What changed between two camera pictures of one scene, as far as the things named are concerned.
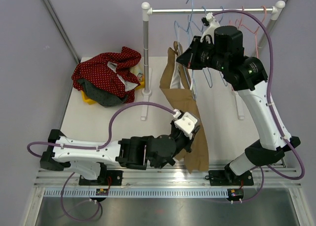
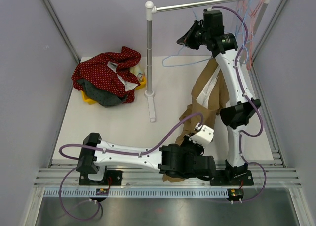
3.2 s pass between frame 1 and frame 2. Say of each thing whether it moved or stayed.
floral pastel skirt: stayed
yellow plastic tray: stayed
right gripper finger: moved
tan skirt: moved
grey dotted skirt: stayed
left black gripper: moved
